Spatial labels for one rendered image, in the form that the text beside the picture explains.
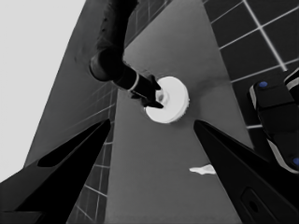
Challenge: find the large thick white disc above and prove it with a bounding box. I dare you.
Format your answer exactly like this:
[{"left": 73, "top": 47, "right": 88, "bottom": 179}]
[{"left": 145, "top": 76, "right": 191, "bottom": 124}]

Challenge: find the small white T-shaped piece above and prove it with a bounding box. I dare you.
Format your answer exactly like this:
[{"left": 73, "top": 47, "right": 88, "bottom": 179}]
[{"left": 189, "top": 163, "right": 217, "bottom": 175}]

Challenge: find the dark robot body block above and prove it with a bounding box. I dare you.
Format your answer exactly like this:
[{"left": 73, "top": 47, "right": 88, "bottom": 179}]
[{"left": 248, "top": 66, "right": 299, "bottom": 174}]

